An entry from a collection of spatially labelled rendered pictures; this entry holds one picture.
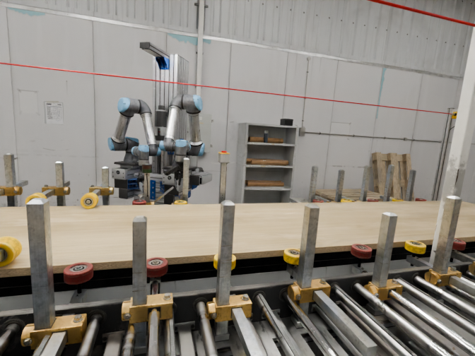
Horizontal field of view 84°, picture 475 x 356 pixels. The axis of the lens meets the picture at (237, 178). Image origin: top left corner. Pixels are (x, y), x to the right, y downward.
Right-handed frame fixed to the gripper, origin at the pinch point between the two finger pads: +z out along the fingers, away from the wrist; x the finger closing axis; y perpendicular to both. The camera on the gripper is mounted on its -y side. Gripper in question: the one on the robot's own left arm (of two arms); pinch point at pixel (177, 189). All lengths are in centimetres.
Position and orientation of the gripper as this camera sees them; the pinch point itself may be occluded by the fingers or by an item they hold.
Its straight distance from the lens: 193.9
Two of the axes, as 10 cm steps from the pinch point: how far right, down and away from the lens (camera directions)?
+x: -5.9, -1.6, 7.9
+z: -0.6, 9.9, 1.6
